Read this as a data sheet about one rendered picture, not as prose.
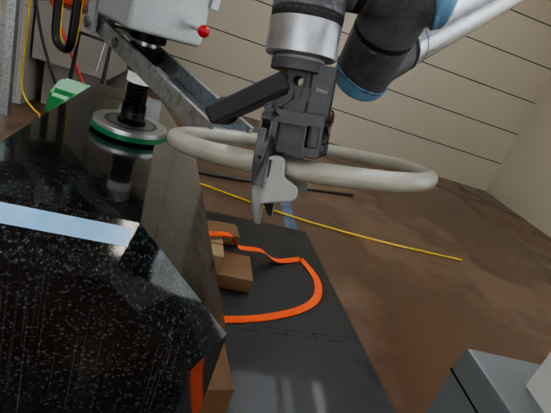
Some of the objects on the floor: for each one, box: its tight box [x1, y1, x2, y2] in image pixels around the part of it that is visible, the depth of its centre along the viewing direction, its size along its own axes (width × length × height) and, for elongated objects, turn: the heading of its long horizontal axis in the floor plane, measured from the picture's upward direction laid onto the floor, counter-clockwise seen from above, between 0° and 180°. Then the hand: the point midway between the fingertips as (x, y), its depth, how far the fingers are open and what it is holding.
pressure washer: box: [43, 31, 112, 112], centre depth 261 cm, size 35×35×87 cm
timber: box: [199, 343, 235, 413], centre depth 157 cm, size 30×12×12 cm, turn 160°
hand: (260, 209), depth 58 cm, fingers closed on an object, 5 cm apart
